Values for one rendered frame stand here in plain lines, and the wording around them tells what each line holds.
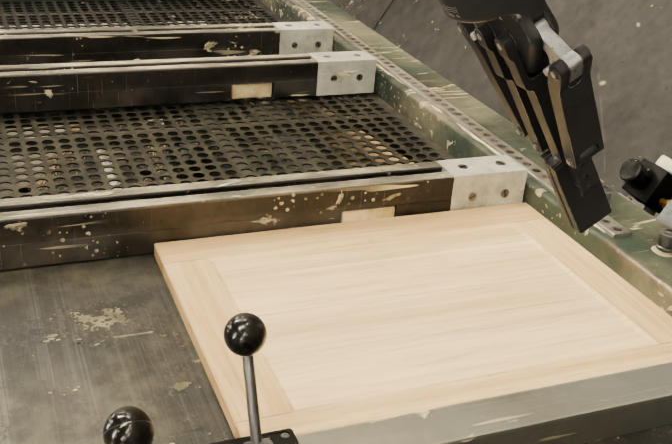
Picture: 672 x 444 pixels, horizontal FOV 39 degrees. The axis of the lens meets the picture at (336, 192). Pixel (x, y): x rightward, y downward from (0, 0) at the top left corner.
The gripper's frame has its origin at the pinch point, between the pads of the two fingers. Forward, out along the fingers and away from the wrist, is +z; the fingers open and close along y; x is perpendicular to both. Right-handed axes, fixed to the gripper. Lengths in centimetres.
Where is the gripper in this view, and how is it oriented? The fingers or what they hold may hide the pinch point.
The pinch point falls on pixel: (576, 184)
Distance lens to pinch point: 70.5
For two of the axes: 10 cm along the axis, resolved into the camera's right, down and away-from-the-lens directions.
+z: 4.3, 7.4, 5.3
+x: 8.2, -5.6, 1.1
